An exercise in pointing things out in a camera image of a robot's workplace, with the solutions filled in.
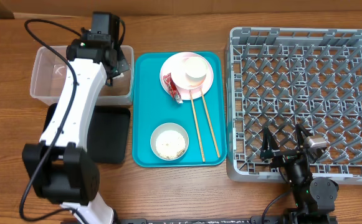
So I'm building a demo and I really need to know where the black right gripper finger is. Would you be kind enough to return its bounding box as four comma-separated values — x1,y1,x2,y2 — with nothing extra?
295,124,312,149
261,127,280,152

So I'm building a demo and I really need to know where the red snack wrapper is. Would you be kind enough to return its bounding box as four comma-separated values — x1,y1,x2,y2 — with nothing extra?
163,73,183,104

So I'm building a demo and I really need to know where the grey rice bowl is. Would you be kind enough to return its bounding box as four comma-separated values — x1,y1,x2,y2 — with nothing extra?
150,123,189,161

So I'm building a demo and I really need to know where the cooked white rice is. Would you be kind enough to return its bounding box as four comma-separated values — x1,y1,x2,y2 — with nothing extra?
155,130,186,159

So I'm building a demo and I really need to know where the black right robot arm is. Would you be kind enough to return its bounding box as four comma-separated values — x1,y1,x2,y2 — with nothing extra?
260,124,339,224

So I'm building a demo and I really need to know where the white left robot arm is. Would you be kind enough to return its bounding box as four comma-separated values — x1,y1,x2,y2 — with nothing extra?
19,12,129,223

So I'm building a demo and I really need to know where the grey dishwasher rack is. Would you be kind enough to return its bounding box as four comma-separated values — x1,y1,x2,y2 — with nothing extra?
225,27,362,185

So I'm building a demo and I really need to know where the clear plastic waste bin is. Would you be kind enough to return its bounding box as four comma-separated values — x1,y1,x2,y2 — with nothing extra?
30,45,135,106

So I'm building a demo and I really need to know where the black food waste tray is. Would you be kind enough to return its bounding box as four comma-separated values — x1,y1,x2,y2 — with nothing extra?
37,106,130,167

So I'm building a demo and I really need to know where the large pink plate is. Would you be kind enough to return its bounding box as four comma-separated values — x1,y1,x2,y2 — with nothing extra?
160,52,214,100

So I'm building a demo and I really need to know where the teal serving tray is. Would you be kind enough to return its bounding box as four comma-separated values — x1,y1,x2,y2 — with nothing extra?
132,52,227,168

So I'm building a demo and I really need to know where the small pink bowl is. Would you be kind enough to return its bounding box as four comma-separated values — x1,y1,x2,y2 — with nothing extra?
171,57,199,90

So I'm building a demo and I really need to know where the white paper cup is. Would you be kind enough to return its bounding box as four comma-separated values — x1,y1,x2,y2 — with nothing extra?
184,57,207,88

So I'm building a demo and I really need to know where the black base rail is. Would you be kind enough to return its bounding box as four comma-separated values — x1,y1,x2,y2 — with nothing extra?
120,216,338,224

